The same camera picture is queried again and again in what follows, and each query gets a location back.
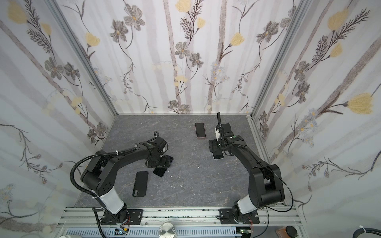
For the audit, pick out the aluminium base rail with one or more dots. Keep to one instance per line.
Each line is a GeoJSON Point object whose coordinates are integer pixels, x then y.
{"type": "Point", "coordinates": [270, 220]}

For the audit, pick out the white slotted cable duct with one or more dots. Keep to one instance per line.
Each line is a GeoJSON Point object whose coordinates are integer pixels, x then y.
{"type": "Point", "coordinates": [153, 232]}

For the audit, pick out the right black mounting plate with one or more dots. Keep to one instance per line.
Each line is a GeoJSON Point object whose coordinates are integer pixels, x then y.
{"type": "Point", "coordinates": [226, 217]}

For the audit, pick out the pink phone case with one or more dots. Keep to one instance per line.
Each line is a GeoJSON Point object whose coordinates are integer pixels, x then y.
{"type": "Point", "coordinates": [200, 130]}

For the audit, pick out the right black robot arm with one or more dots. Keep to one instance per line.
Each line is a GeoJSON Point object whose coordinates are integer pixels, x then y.
{"type": "Point", "coordinates": [266, 186]}

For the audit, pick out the blue-edged phone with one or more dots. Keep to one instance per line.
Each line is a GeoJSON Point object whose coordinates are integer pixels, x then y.
{"type": "Point", "coordinates": [160, 171]}

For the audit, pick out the black mounting plate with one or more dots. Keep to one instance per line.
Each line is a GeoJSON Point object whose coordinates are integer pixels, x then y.
{"type": "Point", "coordinates": [134, 216]}
{"type": "Point", "coordinates": [226, 217]}

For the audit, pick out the brown box with black knob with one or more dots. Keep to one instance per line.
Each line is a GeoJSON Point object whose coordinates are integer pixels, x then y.
{"type": "Point", "coordinates": [287, 232]}

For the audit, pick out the round silver knob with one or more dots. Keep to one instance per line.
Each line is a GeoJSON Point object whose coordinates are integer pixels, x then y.
{"type": "Point", "coordinates": [167, 230]}

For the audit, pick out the light blue phone case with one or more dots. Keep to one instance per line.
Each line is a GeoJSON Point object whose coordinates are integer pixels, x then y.
{"type": "Point", "coordinates": [218, 157]}

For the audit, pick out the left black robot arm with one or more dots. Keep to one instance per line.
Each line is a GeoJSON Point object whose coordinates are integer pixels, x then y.
{"type": "Point", "coordinates": [96, 175]}

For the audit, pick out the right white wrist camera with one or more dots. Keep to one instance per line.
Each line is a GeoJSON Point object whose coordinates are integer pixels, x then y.
{"type": "Point", "coordinates": [218, 132]}

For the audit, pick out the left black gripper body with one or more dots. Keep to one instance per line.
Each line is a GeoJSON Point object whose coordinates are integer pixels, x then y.
{"type": "Point", "coordinates": [160, 161]}

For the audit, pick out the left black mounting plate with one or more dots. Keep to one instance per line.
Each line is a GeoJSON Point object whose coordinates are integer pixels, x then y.
{"type": "Point", "coordinates": [134, 216]}

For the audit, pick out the black phone case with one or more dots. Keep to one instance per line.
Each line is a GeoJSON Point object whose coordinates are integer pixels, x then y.
{"type": "Point", "coordinates": [140, 185]}

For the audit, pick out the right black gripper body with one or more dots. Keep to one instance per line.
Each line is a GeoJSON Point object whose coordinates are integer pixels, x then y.
{"type": "Point", "coordinates": [217, 146]}

